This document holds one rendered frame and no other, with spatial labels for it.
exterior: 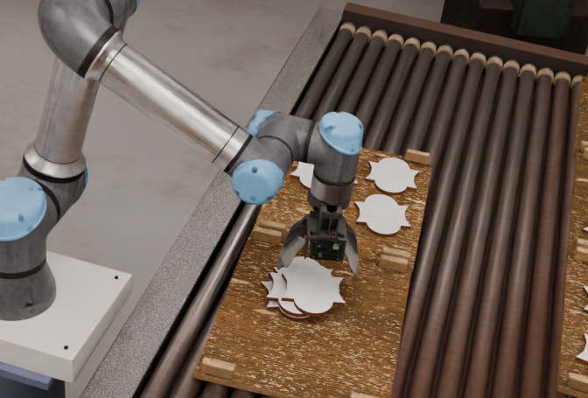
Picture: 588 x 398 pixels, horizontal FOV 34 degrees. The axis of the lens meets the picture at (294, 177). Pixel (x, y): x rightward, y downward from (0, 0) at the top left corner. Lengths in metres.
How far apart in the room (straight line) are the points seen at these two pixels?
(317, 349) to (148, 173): 2.07
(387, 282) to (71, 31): 0.84
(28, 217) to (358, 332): 0.65
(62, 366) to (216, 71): 2.83
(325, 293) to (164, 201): 1.84
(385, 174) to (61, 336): 0.86
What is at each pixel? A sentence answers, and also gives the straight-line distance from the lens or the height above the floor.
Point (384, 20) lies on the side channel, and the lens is 2.99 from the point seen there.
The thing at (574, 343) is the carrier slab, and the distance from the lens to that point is 2.01.
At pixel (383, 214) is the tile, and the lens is 2.16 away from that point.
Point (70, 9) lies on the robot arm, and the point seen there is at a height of 1.54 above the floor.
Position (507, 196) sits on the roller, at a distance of 2.36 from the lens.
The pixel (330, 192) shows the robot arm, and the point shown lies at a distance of 1.68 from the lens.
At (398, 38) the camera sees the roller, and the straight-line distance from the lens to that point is 2.95.
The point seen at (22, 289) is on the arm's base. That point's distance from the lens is 1.86.
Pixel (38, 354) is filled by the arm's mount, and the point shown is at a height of 0.92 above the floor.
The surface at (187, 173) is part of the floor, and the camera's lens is 3.82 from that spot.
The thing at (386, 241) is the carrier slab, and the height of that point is 0.94.
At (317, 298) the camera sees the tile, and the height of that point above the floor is 0.98.
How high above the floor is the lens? 2.25
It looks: 36 degrees down
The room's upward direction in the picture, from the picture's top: 8 degrees clockwise
